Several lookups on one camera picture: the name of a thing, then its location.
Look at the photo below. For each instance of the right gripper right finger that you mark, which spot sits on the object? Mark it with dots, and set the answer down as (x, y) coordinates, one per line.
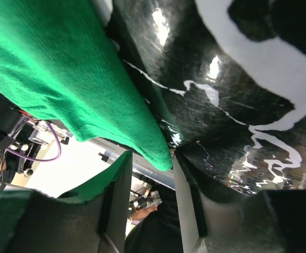
(215, 218)

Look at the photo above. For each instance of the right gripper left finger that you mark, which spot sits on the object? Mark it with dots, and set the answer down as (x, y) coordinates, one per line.
(89, 218)

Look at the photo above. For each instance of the green t shirt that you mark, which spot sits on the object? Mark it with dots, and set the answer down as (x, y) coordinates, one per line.
(57, 63)

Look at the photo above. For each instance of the person in background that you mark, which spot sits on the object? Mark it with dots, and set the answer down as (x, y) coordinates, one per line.
(159, 227)

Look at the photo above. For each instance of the background lab equipment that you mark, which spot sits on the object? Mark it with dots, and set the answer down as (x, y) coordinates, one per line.
(22, 137)

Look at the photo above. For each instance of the black marble pattern mat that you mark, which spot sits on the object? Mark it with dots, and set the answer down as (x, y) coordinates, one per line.
(225, 80)

